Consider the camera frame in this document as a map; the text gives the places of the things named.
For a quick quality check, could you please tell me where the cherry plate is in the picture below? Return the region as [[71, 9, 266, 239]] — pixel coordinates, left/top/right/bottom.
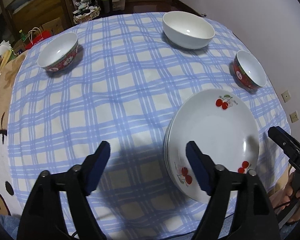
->
[[164, 121, 189, 197], [168, 89, 260, 203]]

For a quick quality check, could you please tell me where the person's right hand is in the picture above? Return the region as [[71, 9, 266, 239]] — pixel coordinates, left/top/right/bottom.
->
[[269, 172, 300, 223]]

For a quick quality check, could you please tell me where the red patterned bowl right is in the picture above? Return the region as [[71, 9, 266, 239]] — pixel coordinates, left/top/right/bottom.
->
[[234, 50, 267, 89]]

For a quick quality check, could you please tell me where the red patterned bowl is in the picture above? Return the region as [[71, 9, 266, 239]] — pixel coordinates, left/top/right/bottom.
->
[[37, 33, 78, 72], [234, 50, 267, 89]]

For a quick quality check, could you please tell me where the blue checked tablecloth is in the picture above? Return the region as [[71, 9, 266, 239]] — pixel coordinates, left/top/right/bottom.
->
[[7, 12, 290, 239]]

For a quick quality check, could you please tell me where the brown cartoon blanket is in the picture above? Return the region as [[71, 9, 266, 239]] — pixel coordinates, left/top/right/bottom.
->
[[0, 52, 27, 218]]

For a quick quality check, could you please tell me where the red patterned bowl left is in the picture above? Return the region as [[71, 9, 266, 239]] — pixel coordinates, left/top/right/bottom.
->
[[37, 33, 78, 72]]

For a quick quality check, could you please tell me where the large white bowl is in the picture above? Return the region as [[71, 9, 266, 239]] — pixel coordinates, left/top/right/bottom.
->
[[162, 11, 215, 49]]

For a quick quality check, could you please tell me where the red paper shopping bag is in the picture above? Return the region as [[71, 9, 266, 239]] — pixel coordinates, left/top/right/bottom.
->
[[25, 27, 52, 50]]

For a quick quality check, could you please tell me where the cardboard box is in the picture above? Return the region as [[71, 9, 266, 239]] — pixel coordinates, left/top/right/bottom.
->
[[42, 17, 64, 35]]

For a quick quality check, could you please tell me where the pink plush toy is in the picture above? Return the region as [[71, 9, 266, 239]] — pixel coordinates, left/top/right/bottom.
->
[[0, 40, 14, 68]]

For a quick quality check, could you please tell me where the wicker basket with items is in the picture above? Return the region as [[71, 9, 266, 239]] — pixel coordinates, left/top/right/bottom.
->
[[72, 0, 101, 24]]

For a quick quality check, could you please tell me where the wooden cabinet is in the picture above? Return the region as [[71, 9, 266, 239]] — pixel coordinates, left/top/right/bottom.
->
[[0, 0, 74, 40]]

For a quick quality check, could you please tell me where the wall socket lower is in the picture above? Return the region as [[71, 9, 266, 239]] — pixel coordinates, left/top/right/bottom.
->
[[289, 111, 299, 123]]

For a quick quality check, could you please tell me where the wall socket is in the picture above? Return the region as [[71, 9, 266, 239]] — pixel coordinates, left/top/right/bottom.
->
[[281, 90, 291, 103], [289, 111, 299, 123]]

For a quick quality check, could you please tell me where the wall socket upper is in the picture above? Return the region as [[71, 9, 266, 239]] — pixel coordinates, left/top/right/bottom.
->
[[281, 90, 291, 103]]

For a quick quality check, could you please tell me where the black cable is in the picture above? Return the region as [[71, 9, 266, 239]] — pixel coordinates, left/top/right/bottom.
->
[[273, 192, 300, 223]]

